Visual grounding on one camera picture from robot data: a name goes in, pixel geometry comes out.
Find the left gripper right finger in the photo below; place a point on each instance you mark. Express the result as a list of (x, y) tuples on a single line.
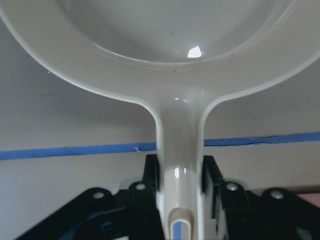
[(240, 214)]

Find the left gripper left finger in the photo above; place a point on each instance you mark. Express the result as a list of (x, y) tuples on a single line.
[(97, 214)]

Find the beige plastic dustpan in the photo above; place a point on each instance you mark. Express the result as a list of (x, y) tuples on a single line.
[(176, 58)]

